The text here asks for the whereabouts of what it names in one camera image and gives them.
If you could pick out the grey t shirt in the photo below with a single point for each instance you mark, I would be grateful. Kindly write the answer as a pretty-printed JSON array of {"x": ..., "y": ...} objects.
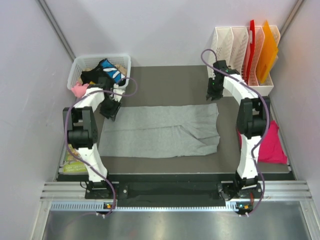
[{"x": 159, "y": 132}]

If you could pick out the black and blue t shirt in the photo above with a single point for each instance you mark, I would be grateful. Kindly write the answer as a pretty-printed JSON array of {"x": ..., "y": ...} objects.
[{"x": 104, "y": 69}]

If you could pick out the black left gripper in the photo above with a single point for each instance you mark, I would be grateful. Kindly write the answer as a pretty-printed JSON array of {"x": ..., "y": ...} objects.
[{"x": 112, "y": 113}]

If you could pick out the aluminium frame rail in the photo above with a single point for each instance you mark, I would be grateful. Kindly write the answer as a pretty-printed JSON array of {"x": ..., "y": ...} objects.
[{"x": 69, "y": 196}]

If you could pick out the white file organiser rack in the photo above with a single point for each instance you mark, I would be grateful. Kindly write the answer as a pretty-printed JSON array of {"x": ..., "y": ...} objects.
[{"x": 230, "y": 44}]

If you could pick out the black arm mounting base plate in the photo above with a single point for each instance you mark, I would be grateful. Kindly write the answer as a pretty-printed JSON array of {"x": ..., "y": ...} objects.
[{"x": 171, "y": 188}]

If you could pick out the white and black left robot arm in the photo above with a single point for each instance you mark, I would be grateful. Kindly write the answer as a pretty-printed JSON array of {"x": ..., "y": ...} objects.
[{"x": 81, "y": 127}]

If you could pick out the green children's book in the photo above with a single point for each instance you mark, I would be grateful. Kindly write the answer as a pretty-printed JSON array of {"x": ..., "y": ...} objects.
[{"x": 71, "y": 165}]

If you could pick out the orange plastic folder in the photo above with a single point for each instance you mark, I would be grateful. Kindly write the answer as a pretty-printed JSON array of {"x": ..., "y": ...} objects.
[{"x": 268, "y": 52}]

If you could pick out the light pink t shirt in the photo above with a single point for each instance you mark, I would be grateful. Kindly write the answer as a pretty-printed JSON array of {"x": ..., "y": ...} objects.
[{"x": 79, "y": 90}]

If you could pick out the folded magenta t shirt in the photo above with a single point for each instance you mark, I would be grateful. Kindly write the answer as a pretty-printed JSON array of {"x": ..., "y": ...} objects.
[{"x": 270, "y": 150}]

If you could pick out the red plastic folder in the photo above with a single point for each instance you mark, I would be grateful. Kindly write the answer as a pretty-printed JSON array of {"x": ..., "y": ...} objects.
[{"x": 249, "y": 51}]

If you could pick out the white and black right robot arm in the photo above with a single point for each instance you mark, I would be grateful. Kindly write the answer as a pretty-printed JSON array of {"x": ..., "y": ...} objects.
[{"x": 252, "y": 121}]

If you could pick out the white plastic laundry basket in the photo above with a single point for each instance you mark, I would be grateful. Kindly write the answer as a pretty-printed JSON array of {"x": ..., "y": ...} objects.
[{"x": 90, "y": 61}]

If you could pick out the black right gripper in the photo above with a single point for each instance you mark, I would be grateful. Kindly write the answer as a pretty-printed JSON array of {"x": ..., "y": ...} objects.
[{"x": 210, "y": 94}]

